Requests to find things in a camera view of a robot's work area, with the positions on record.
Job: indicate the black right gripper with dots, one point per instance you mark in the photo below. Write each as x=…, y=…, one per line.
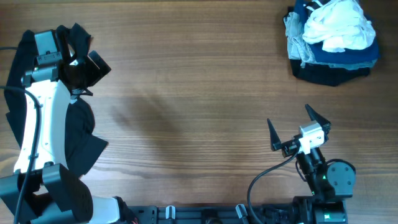
x=290, y=146

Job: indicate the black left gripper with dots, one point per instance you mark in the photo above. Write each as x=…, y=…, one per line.
x=96, y=74

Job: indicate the black t-shirt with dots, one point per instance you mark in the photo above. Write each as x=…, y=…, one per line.
x=82, y=148

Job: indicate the white printed t-shirt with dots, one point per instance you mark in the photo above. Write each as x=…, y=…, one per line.
x=338, y=25

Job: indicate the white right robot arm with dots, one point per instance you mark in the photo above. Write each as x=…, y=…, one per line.
x=331, y=182

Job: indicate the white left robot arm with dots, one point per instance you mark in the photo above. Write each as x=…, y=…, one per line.
x=43, y=144

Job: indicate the folded blue shirt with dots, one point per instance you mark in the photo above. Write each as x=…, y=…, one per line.
x=353, y=56

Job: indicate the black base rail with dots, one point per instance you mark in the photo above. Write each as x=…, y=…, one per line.
x=240, y=214

